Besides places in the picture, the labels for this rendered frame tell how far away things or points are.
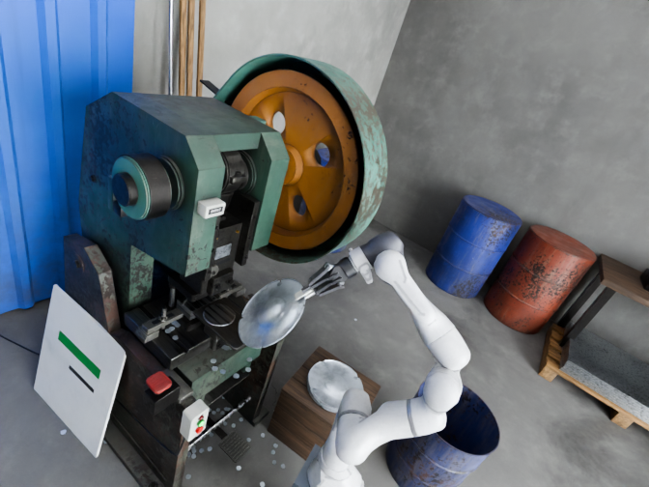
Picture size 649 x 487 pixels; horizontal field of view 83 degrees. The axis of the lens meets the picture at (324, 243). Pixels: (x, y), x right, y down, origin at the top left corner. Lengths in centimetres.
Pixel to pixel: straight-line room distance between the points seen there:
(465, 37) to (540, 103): 98
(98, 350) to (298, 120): 124
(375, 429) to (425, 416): 16
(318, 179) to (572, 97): 304
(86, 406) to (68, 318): 39
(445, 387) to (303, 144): 100
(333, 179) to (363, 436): 90
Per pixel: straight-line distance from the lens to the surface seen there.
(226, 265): 146
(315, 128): 148
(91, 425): 205
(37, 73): 221
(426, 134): 439
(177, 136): 113
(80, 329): 189
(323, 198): 149
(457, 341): 123
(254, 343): 134
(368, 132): 134
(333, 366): 206
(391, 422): 128
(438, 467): 207
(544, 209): 423
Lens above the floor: 185
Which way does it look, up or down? 29 degrees down
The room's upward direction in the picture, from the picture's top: 19 degrees clockwise
